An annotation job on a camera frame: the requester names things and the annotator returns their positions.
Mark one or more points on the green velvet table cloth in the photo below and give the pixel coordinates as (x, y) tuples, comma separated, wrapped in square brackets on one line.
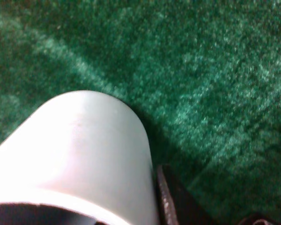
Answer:
[(204, 77)]

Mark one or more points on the light blue plastic cup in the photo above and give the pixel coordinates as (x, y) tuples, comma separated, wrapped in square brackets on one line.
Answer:
[(82, 157)]

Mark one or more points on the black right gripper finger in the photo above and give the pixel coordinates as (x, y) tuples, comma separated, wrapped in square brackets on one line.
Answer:
[(176, 205)]

